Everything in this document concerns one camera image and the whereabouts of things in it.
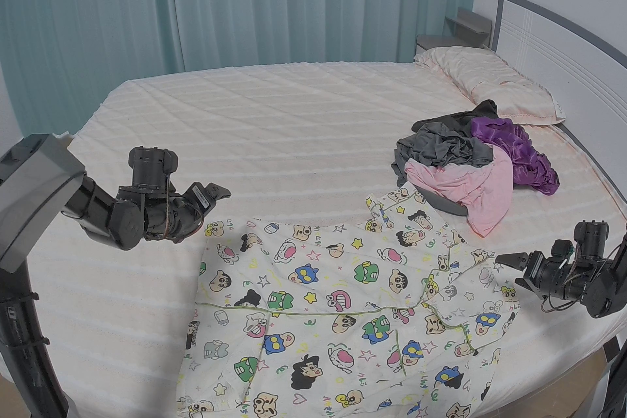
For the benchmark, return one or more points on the cream pillow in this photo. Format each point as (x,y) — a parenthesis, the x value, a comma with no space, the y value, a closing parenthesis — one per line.
(490,73)

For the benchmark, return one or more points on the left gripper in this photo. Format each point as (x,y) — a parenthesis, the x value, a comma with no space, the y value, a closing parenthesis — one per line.
(191,210)

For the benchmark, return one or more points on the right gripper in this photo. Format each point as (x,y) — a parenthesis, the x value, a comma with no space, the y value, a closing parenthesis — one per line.
(543,279)

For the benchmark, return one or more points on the black garment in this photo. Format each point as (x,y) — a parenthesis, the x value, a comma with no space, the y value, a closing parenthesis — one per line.
(486,108)

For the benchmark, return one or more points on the white printed pyjama top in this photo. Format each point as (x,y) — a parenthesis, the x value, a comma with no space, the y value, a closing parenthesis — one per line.
(343,308)

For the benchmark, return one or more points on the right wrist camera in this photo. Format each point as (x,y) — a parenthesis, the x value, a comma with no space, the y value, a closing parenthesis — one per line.
(561,249)

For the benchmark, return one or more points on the pink garment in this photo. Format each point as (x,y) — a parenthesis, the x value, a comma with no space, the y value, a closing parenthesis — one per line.
(470,190)

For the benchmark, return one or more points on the dark grey garment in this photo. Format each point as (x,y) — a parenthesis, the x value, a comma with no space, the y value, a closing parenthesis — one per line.
(441,146)

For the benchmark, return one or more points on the bed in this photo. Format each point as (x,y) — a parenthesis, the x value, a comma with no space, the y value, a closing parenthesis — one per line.
(269,127)

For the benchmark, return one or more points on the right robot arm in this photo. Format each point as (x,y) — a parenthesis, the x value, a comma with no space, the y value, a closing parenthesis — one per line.
(595,239)

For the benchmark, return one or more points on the grey bedside table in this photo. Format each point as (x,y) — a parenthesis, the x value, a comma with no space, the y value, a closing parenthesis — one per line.
(460,31)

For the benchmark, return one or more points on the purple garment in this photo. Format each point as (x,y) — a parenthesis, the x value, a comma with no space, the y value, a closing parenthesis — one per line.
(509,141)

